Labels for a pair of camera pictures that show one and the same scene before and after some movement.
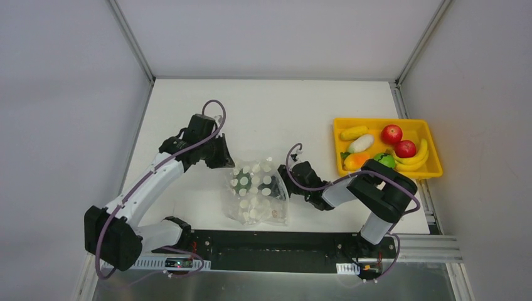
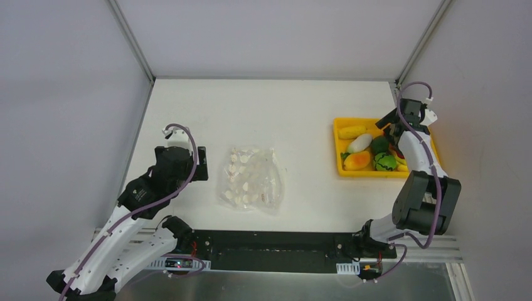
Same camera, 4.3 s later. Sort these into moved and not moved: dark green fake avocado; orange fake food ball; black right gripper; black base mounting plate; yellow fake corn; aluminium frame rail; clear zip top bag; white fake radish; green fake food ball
Moved: clear zip top bag; dark green fake avocado; black right gripper
Not moved: black base mounting plate; orange fake food ball; green fake food ball; yellow fake corn; aluminium frame rail; white fake radish
